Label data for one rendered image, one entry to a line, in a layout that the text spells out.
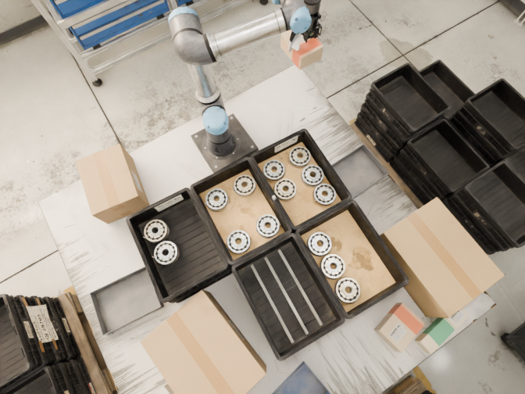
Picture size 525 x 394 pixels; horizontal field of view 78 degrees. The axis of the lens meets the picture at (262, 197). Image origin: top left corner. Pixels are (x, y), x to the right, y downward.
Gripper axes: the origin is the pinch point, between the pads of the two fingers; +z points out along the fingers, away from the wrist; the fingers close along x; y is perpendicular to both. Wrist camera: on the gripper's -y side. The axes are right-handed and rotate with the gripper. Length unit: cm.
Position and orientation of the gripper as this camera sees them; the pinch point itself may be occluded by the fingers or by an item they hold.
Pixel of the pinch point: (301, 44)
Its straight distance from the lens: 162.6
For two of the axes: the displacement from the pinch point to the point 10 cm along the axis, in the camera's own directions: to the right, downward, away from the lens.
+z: 0.1, 3.2, 9.5
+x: 8.5, -5.1, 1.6
